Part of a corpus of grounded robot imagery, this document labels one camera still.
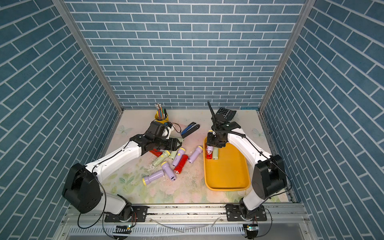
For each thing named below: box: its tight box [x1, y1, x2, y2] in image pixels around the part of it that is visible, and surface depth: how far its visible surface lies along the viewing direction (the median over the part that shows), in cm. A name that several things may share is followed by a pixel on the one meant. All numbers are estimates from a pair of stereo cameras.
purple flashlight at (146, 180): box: [142, 170, 164, 186], surface depth 85 cm
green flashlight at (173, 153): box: [169, 149, 178, 160], surface depth 93 cm
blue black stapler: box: [181, 122, 201, 139], surface depth 109 cm
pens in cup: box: [154, 103, 168, 120], surface depth 104 cm
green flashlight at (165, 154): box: [152, 150, 171, 167], surface depth 93 cm
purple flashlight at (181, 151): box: [172, 147, 186, 167], surface depth 93 cm
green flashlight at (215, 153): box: [213, 147, 219, 160], surface depth 93 cm
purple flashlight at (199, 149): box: [188, 145, 204, 164], surface depth 95 cm
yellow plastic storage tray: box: [203, 136, 250, 191], surface depth 90 cm
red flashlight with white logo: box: [206, 150, 213, 160], surface depth 94 cm
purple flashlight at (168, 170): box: [161, 161, 177, 181], surface depth 88 cm
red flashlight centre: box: [173, 154, 189, 174], surface depth 91 cm
